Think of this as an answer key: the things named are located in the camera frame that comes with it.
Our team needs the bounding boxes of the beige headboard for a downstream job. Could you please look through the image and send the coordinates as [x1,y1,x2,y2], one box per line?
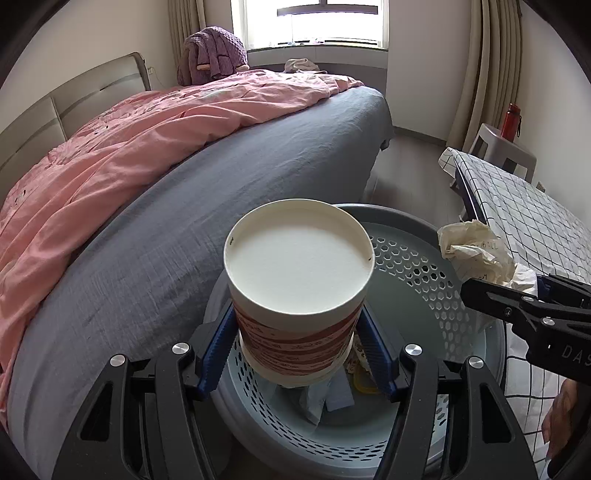
[0,52,153,185]

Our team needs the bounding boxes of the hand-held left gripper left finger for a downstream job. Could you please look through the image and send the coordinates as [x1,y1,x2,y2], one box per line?
[53,305,238,480]

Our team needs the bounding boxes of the purple knitted cloth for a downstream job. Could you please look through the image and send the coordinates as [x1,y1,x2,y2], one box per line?
[177,26,248,86]

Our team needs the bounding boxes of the beige curtain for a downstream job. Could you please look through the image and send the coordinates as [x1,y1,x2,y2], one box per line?
[445,0,528,153]
[167,0,208,86]

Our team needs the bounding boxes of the white cloth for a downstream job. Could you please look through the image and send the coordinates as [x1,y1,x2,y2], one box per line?
[283,58,322,75]

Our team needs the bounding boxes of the grey bed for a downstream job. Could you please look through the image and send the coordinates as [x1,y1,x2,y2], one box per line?
[7,85,394,462]

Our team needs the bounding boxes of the grey window sill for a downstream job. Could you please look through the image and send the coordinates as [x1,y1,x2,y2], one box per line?
[245,44,389,71]

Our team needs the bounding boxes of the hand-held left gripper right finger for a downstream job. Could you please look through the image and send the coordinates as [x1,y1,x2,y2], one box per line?
[355,307,539,480]

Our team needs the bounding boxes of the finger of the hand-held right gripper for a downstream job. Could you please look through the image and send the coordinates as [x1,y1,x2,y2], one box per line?
[538,274,591,310]
[461,276,556,334]

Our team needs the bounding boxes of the white paper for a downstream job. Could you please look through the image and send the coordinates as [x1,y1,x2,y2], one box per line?
[437,220,539,296]

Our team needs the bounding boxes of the pink blanket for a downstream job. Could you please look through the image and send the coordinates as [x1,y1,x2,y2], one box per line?
[0,69,365,407]

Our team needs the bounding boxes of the white and green packet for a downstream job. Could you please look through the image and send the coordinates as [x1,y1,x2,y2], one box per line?
[298,369,355,425]

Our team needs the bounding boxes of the checked tablecloth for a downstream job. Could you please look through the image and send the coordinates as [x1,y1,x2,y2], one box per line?
[438,148,591,462]

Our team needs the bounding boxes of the red bottle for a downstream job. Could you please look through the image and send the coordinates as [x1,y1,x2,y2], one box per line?
[502,104,522,142]

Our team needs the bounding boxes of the red and white paper cup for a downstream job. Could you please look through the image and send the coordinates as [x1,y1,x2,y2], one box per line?
[224,198,375,388]

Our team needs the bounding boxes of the grey plastic stool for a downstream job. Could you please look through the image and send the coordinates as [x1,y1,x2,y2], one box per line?
[471,123,537,182]

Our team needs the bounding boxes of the window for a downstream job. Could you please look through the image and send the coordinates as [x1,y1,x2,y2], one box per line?
[231,0,389,49]

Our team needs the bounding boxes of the person's right hand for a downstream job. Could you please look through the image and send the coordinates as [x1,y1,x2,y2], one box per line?
[541,382,580,461]

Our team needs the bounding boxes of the light blue perforated basket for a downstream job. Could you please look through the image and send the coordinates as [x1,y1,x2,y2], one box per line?
[203,203,509,480]

